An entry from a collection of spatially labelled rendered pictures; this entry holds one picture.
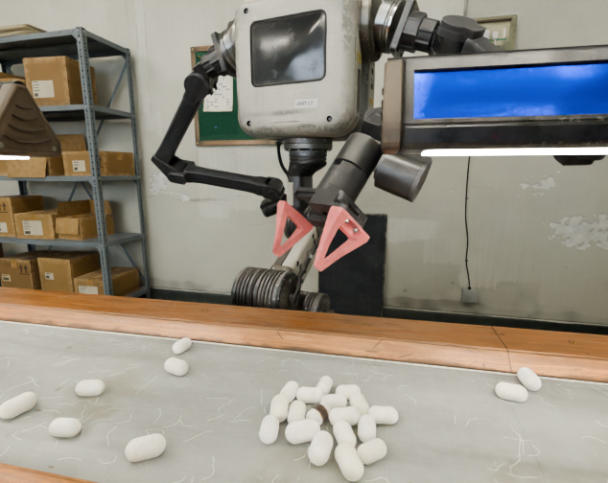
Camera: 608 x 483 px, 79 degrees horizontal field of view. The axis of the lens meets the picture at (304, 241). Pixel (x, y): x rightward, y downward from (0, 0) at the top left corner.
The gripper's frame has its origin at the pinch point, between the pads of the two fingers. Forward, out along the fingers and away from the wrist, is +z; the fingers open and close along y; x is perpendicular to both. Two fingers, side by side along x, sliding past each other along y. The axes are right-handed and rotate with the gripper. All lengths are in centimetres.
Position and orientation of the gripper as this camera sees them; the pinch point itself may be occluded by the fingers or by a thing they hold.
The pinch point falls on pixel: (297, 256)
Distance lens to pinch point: 49.9
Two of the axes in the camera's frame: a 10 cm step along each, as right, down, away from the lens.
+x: -6.2, -5.4, -5.7
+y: -6.0, -1.5, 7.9
